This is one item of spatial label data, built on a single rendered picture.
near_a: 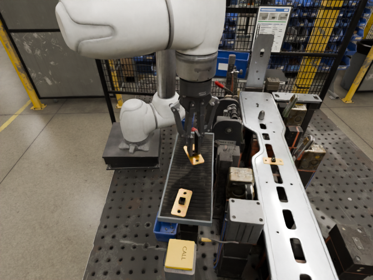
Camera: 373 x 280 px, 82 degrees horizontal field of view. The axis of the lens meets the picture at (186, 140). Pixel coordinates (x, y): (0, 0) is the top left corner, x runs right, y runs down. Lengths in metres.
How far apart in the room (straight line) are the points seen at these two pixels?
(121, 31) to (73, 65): 2.99
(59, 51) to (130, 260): 2.80
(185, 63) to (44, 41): 3.00
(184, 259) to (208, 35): 0.46
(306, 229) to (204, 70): 0.61
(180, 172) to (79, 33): 0.46
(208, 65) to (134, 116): 0.76
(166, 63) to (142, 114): 0.29
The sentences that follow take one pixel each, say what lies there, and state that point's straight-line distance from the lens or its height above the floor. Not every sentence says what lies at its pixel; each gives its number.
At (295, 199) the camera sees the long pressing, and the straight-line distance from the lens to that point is 0.90.
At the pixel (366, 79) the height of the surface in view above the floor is 0.36.
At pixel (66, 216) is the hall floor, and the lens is 2.20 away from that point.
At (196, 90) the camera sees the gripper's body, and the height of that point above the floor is 1.45.
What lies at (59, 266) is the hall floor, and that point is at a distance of 1.99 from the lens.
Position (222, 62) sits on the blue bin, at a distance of 1.62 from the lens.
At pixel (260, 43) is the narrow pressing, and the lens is 1.51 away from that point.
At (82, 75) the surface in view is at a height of 0.49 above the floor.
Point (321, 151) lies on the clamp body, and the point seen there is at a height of 1.04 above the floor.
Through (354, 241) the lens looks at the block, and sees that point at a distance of 0.86.
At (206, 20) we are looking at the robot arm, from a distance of 0.43.
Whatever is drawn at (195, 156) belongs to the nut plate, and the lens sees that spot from 0.64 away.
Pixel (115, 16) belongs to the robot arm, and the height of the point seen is 1.60.
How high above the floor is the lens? 1.66
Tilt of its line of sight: 39 degrees down
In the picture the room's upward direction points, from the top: straight up
